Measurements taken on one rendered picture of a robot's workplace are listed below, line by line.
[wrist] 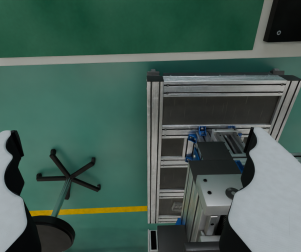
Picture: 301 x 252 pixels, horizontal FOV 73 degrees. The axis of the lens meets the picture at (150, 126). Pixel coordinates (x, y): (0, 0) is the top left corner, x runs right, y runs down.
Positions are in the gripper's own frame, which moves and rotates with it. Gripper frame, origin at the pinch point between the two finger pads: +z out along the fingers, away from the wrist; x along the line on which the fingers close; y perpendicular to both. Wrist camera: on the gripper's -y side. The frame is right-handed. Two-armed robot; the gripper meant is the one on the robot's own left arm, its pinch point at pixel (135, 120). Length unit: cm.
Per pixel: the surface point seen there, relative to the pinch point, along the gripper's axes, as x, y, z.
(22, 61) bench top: -28.7, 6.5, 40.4
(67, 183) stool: -60, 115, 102
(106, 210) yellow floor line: -37, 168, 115
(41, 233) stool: -61, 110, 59
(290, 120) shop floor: 109, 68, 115
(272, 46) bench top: 32, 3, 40
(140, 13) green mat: 0.1, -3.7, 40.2
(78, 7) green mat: -13.3, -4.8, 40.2
